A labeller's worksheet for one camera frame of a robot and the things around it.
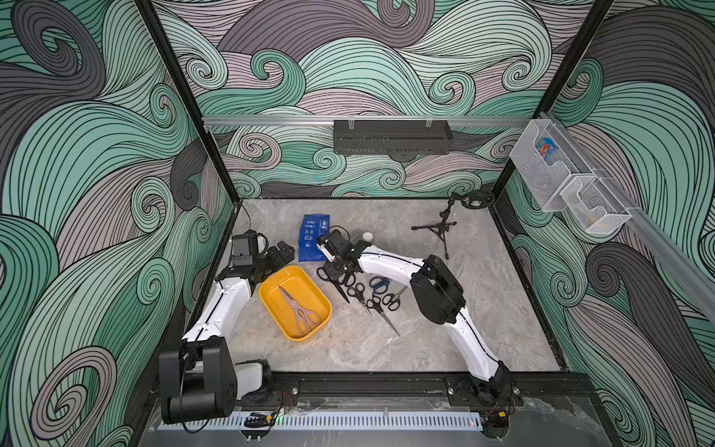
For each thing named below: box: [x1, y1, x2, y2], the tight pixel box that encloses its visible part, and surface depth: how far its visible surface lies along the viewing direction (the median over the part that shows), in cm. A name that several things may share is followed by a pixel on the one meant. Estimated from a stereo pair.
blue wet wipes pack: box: [298, 214, 331, 262], surface depth 106 cm
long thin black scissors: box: [365, 293, 402, 337], surface depth 92 cm
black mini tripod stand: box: [410, 189, 496, 260], surface depth 100 cm
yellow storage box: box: [258, 265, 333, 342], surface depth 90 cm
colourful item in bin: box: [536, 136, 560, 162], surface depth 87 cm
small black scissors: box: [381, 284, 408, 312], surface depth 92 cm
